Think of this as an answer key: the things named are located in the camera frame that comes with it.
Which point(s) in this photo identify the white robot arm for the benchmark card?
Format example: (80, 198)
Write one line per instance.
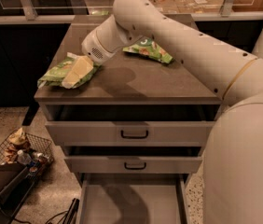
(233, 161)

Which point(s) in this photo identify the middle drawer black handle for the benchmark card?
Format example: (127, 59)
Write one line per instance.
(133, 164)

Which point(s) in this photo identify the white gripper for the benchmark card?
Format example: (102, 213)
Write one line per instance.
(93, 47)

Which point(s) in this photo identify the green jalapeno chip bag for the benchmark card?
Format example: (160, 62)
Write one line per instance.
(55, 75)

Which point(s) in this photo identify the crumpled snack bag in basket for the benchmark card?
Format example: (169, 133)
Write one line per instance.
(15, 142)

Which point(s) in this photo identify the green chip bag white logo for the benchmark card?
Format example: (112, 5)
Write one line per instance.
(150, 49)

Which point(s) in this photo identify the open bottom drawer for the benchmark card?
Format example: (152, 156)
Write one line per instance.
(133, 199)

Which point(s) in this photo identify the black wire basket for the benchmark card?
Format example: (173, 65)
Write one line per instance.
(40, 152)

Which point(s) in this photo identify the grey drawer cabinet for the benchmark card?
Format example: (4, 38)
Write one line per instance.
(130, 88)

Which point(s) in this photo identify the clear plastic bottle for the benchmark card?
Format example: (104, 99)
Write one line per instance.
(23, 158)

